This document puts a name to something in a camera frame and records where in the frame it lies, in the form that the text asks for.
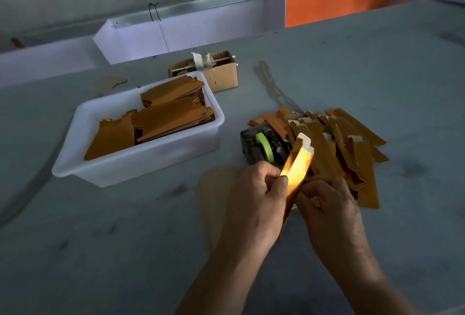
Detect black wire clip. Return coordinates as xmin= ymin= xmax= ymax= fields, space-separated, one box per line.
xmin=148 ymin=2 xmax=162 ymax=23

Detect green tape roll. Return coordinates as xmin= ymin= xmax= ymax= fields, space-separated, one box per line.
xmin=255 ymin=131 xmax=274 ymax=164

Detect black tape dispenser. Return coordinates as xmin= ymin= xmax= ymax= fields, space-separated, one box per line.
xmin=240 ymin=122 xmax=292 ymax=167

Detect pile of beige blanks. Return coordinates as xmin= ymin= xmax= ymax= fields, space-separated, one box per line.
xmin=196 ymin=164 xmax=244 ymax=254

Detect long white tray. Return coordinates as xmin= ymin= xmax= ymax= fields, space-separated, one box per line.
xmin=0 ymin=37 xmax=104 ymax=89
xmin=92 ymin=0 xmax=287 ymax=65

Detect person's right hand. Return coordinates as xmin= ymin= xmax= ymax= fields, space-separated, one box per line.
xmin=294 ymin=175 xmax=372 ymax=272

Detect person's left forearm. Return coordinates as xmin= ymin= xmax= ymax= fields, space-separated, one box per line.
xmin=176 ymin=240 xmax=273 ymax=315

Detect person's left hand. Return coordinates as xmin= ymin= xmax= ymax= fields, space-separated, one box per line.
xmin=221 ymin=161 xmax=289 ymax=254

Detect white plastic bin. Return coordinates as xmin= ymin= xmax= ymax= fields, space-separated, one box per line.
xmin=51 ymin=71 xmax=226 ymax=188

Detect gold cartons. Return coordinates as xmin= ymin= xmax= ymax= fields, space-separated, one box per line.
xmin=83 ymin=76 xmax=216 ymax=161

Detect gold box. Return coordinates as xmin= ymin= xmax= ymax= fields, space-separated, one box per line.
xmin=278 ymin=139 xmax=315 ymax=236

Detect small cardboard box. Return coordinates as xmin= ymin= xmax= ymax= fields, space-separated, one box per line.
xmin=168 ymin=50 xmax=239 ymax=93

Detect person's right forearm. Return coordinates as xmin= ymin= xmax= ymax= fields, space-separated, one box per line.
xmin=334 ymin=253 xmax=422 ymax=315

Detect pile of gold boxes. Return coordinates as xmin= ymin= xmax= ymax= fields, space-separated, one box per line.
xmin=249 ymin=108 xmax=389 ymax=210

